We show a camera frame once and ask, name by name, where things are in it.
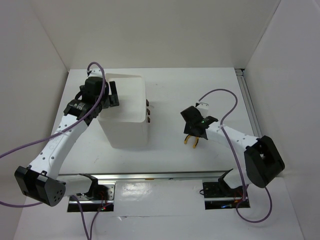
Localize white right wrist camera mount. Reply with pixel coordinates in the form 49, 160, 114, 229
195, 101, 209, 118

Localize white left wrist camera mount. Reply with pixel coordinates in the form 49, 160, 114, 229
86, 68, 103, 78

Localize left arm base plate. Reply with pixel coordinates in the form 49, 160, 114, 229
65, 179, 116, 213

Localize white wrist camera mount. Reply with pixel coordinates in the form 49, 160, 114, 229
86, 68, 103, 78
195, 101, 209, 118

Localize aluminium front rail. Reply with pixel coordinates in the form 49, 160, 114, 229
59, 168, 233, 183

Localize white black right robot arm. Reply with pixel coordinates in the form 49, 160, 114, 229
180, 106, 285, 196

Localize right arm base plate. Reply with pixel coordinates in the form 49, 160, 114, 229
199, 182, 243, 210

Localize yellow black needle-nose pliers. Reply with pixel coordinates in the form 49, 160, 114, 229
183, 134, 201, 149

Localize white drawer cabinet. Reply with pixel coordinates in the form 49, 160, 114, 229
97, 73, 149, 149

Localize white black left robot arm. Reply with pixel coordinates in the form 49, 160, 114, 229
14, 76, 120, 207

